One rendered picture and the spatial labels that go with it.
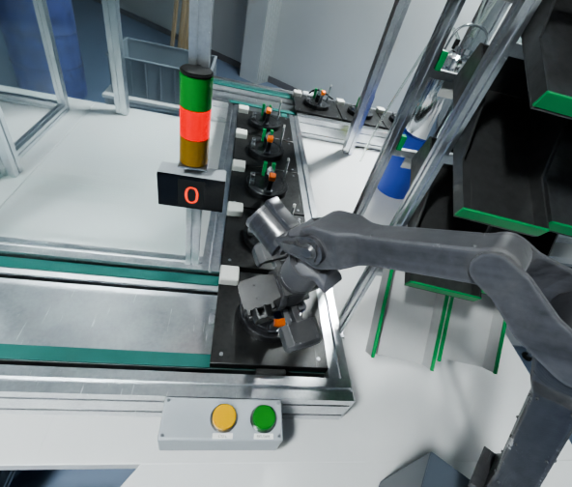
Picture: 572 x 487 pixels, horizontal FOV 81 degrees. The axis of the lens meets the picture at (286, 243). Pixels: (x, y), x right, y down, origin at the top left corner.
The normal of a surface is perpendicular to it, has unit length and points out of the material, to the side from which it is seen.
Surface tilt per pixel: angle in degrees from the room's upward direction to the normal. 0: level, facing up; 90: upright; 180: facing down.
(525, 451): 90
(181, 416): 0
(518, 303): 84
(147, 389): 0
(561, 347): 90
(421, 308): 45
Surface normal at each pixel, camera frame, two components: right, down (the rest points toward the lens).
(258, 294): -0.04, -0.43
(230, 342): 0.21, -0.71
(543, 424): -0.68, 0.39
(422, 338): 0.07, -0.04
